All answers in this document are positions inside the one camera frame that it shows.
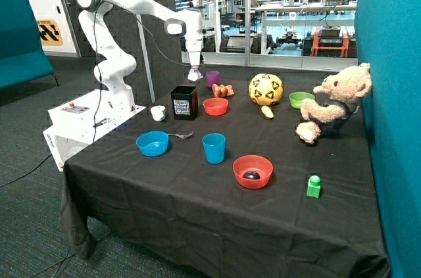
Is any small red bowl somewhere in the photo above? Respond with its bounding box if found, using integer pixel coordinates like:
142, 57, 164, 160
203, 97, 228, 116

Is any black square bin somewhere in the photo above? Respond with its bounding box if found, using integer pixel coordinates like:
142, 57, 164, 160
170, 85, 199, 120

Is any blue plastic cup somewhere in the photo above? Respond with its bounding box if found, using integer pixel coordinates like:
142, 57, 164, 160
202, 133, 226, 164

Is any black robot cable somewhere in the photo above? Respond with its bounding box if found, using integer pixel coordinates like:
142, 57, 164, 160
0, 0, 198, 189

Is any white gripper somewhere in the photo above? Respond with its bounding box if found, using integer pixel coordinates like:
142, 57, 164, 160
186, 39, 203, 72

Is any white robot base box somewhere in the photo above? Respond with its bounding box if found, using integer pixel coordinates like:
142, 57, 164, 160
43, 89, 145, 172

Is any green plastic bowl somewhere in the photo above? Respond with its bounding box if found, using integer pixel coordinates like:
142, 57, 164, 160
289, 91, 315, 109

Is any black tablecloth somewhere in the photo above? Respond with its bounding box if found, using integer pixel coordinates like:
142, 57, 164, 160
60, 68, 391, 277

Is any purple plastic cup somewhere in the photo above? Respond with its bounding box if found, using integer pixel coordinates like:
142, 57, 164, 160
206, 70, 220, 87

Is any yellow soccer ball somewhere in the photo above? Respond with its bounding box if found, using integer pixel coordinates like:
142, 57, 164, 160
249, 74, 284, 106

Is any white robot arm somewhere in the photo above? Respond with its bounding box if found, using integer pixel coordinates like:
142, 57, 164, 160
77, 0, 203, 113

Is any teal sofa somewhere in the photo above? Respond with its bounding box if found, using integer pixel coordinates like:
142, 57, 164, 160
1, 0, 55, 89

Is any brown plush toy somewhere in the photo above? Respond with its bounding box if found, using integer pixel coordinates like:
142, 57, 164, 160
211, 84, 235, 98

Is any dark purple ball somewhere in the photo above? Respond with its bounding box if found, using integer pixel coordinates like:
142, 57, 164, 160
243, 171, 260, 180

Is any metal fork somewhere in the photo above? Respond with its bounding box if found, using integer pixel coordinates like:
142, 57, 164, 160
168, 132, 193, 139

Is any white small cup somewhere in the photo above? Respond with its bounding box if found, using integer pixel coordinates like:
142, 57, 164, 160
150, 105, 166, 122

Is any yellow banana piece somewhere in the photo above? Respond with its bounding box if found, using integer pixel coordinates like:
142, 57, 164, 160
261, 106, 274, 119

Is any blue plastic bowl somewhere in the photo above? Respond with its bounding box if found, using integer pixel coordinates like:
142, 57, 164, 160
136, 131, 169, 157

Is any green toy block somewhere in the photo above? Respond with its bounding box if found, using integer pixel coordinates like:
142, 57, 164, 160
307, 175, 321, 198

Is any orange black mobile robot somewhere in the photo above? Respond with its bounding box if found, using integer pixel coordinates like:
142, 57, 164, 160
301, 26, 357, 58

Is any beige teddy bear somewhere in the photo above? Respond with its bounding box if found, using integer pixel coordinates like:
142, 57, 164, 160
295, 62, 372, 145

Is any yellow black sign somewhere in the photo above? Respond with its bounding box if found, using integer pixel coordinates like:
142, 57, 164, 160
37, 19, 63, 47

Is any white paper ball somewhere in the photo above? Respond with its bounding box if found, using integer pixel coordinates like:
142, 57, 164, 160
187, 69, 203, 81

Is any large red bowl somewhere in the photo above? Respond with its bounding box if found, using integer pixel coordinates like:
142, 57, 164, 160
232, 155, 274, 189

